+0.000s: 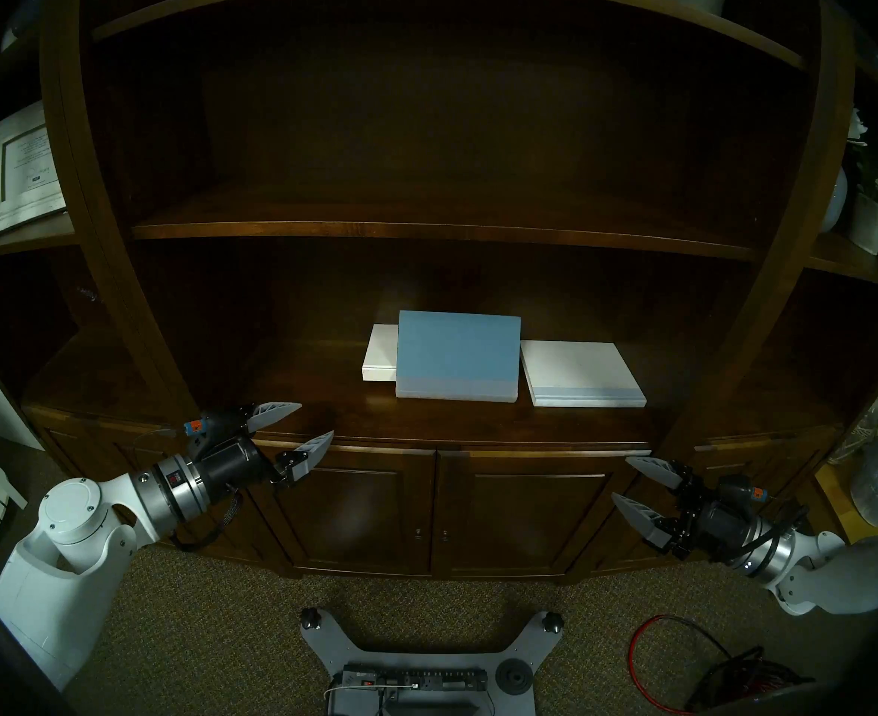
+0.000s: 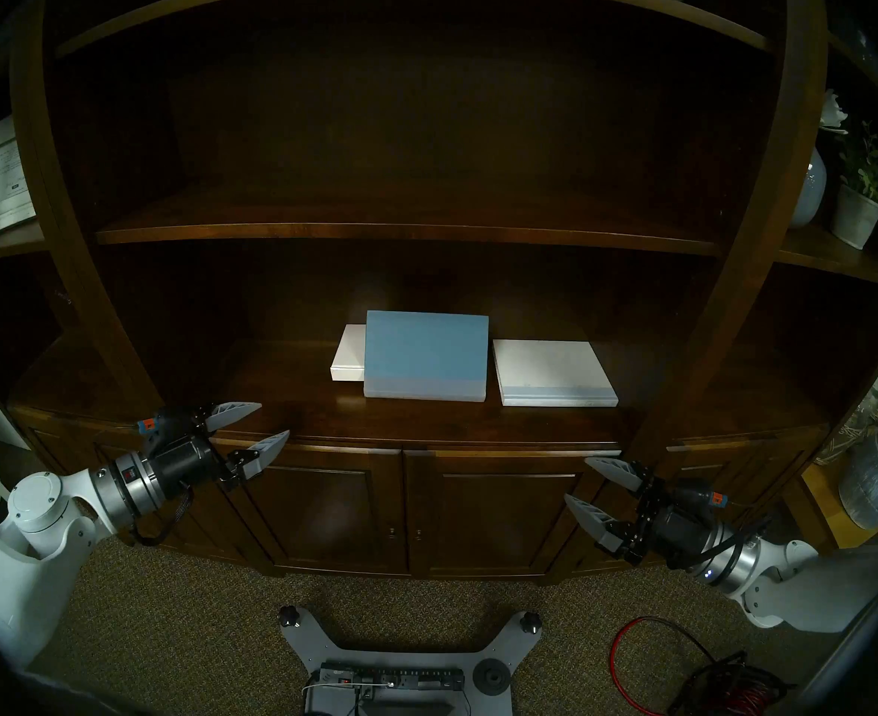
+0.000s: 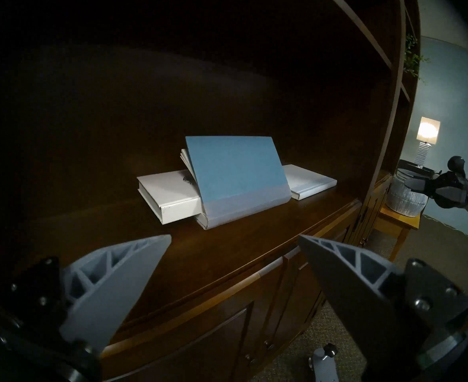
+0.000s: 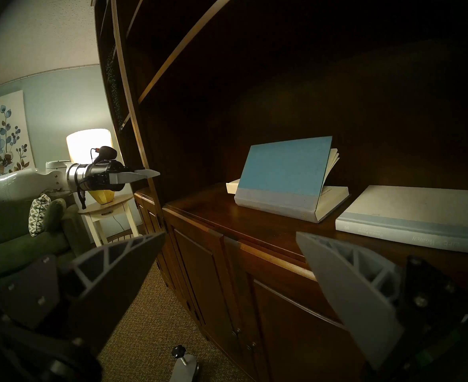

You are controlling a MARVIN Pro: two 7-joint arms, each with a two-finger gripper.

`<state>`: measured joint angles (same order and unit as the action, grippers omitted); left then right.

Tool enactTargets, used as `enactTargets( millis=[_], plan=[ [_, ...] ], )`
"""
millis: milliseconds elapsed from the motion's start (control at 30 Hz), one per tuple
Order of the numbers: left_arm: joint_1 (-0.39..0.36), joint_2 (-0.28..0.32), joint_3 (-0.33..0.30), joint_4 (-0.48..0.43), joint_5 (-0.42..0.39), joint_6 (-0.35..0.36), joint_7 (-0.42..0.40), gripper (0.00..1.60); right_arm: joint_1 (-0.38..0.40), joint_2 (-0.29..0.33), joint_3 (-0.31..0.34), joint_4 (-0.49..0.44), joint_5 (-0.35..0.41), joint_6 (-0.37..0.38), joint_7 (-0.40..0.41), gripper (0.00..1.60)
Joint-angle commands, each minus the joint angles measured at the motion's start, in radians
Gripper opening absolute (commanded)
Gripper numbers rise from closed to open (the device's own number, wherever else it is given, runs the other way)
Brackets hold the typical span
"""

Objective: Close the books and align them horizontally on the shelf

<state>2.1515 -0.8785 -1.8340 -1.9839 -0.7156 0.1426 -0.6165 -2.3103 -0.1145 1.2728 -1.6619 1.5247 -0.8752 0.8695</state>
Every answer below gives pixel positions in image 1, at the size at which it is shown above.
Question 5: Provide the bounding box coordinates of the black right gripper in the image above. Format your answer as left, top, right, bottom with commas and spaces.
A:
611, 456, 764, 562

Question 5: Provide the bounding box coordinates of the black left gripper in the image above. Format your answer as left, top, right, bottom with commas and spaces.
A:
199, 402, 335, 503

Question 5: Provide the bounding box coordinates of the white book with round print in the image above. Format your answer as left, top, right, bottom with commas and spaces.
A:
361, 324, 402, 383

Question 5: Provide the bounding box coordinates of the blue hardcover book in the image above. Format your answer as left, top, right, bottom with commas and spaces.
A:
396, 310, 522, 404

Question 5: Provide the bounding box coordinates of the white book with blue stripe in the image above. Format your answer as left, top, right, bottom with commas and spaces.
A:
520, 340, 647, 408

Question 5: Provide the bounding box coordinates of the clear glass jar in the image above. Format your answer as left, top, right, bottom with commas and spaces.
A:
831, 379, 878, 465

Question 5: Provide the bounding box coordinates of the grey electronics box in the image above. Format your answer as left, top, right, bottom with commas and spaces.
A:
332, 666, 498, 716

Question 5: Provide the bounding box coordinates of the dark wooden bookshelf cabinet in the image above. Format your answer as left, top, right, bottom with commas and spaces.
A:
0, 0, 878, 585

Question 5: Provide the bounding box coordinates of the white round vase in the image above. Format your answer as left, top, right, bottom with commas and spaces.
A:
819, 166, 850, 234

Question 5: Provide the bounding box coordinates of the white framed certificate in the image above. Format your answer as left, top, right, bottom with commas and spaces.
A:
0, 99, 68, 236

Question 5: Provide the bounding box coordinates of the right wrist camera orange tag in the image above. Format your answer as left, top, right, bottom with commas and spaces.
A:
719, 474, 769, 506

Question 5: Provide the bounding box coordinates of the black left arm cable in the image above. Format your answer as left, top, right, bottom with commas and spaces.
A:
159, 491, 244, 551

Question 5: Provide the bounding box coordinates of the red cable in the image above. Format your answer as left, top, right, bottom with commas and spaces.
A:
628, 615, 768, 716

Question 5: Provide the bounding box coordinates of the black cable bundle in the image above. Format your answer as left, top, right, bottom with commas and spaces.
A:
689, 647, 816, 716

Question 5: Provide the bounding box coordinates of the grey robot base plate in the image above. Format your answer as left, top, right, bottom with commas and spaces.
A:
300, 608, 564, 716

